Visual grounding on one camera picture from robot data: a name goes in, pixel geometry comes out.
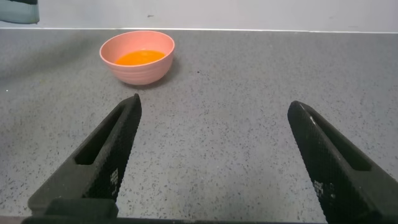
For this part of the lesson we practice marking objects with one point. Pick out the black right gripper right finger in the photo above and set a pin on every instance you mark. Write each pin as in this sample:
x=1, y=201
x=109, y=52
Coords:
x=339, y=168

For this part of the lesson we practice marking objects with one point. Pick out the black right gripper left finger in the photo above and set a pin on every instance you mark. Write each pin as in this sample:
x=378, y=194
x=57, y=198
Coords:
x=96, y=161

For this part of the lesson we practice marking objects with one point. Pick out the ribbed clear blue-tinted cup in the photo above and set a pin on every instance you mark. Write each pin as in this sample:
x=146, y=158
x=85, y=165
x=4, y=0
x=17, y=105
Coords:
x=18, y=12

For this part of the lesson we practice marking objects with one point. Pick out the pink bowl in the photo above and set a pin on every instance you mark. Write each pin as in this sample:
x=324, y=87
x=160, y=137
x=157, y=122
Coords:
x=140, y=59

